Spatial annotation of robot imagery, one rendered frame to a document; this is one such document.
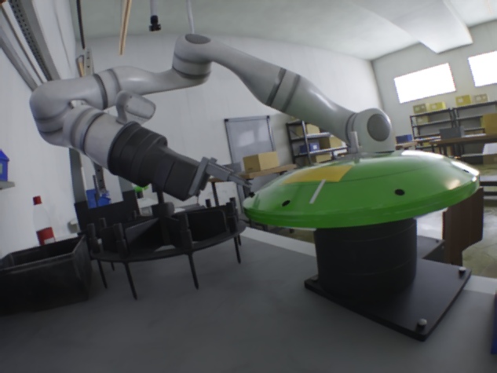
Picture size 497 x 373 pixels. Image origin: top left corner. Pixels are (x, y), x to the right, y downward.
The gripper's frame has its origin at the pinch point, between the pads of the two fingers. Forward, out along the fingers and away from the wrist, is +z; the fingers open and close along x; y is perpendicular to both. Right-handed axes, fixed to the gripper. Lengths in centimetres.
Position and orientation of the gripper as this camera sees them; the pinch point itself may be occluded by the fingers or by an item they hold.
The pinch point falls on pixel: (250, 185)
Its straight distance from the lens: 31.6
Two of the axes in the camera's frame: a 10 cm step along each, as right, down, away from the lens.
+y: -4.1, 9.1, 1.1
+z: 9.1, 4.1, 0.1
